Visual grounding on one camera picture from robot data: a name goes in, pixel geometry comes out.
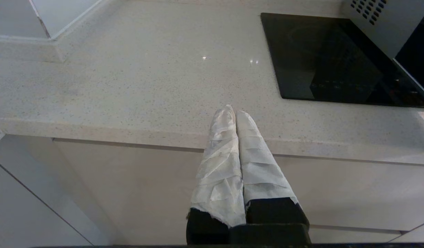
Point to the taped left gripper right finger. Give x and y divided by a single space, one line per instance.
260 172

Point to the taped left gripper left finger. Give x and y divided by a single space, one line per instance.
219 172

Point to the silver microwave oven body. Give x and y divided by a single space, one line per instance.
387 27

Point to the beige cabinet drawer front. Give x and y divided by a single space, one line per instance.
129 189

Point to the black square mat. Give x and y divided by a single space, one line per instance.
318 62

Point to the white cabinet side panel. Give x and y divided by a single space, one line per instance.
26 206

